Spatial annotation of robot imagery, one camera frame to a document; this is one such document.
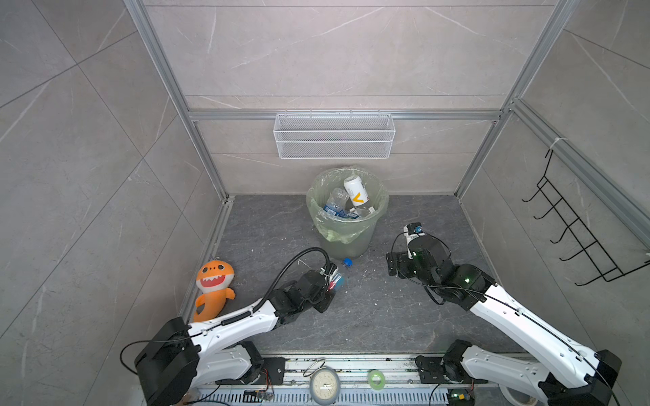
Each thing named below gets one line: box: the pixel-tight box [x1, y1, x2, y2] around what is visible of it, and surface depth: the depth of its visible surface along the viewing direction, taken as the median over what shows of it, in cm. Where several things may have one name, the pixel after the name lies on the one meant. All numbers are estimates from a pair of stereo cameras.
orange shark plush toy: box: [192, 259, 237, 323], surface depth 86 cm
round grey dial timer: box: [309, 365, 341, 406], surface depth 70 cm
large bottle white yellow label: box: [343, 175, 370, 206], surface depth 92 cm
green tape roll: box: [367, 370, 386, 390], surface depth 73 cm
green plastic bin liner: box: [306, 167, 390, 245], surface depth 87 cm
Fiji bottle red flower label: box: [328, 272, 346, 291], surface depth 80 cm
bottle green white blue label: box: [349, 205, 377, 219], surface depth 90 cm
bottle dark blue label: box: [323, 187, 351, 218], surface depth 90 cm
